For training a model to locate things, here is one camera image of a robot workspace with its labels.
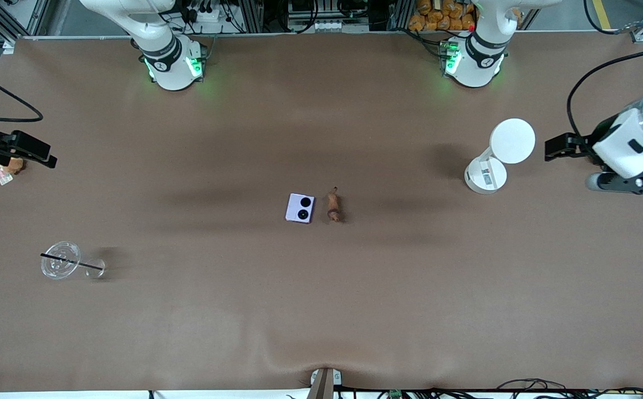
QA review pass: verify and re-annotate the brown table cover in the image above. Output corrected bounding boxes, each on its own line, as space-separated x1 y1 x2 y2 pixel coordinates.
0 30 643 393

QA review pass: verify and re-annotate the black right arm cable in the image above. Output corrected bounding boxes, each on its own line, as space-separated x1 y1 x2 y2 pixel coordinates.
0 63 44 122

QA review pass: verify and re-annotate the clear plastic cup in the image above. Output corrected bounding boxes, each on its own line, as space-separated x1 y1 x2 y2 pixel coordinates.
40 241 107 281

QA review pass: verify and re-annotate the brown lion statue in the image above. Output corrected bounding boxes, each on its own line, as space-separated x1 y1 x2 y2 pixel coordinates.
326 187 343 223

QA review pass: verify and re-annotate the lilac flip phone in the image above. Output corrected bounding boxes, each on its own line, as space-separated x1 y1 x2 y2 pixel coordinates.
285 192 316 224

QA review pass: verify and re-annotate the white power strip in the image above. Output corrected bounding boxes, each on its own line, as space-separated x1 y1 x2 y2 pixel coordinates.
187 4 223 24

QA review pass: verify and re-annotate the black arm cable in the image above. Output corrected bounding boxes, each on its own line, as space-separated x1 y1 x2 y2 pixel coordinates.
567 50 643 139
0 63 44 122

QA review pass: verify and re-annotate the pile of orange buns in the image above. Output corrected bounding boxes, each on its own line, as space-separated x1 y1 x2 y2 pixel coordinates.
409 0 476 32

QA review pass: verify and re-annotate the black cable loop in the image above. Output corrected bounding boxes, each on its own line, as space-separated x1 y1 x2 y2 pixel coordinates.
495 378 567 393

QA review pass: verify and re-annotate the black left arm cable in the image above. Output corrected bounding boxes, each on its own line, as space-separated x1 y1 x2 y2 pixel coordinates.
567 50 643 139

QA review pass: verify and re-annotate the white round table lamp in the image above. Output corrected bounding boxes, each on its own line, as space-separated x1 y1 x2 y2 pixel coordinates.
464 118 537 195

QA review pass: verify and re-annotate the white terminal strip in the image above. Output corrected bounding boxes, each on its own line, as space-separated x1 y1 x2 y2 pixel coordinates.
287 19 373 33

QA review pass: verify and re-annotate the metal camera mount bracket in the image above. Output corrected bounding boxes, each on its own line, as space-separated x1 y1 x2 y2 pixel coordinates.
307 367 343 399

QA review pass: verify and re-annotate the brown plush toy with tag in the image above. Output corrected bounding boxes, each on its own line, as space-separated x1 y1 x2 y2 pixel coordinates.
0 157 25 186

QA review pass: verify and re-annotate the black drinking straw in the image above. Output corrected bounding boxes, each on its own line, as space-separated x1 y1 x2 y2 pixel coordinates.
40 253 104 272

